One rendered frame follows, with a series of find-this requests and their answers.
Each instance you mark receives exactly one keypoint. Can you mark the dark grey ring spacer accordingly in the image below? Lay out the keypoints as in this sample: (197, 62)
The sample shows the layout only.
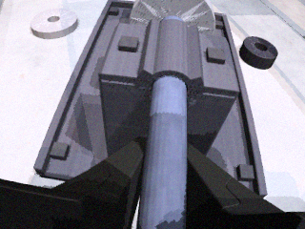
(258, 53)

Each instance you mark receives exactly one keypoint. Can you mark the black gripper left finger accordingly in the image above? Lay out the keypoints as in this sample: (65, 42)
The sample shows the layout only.
(104, 197)

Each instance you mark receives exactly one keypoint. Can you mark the grey metal shaft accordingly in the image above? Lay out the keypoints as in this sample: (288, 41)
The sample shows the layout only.
(163, 195)

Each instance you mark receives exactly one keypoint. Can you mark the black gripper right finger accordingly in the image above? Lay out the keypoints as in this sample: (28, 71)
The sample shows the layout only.
(215, 200)

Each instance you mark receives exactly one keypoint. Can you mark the grey ring-shaped disc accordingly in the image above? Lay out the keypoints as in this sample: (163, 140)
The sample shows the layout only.
(53, 23)

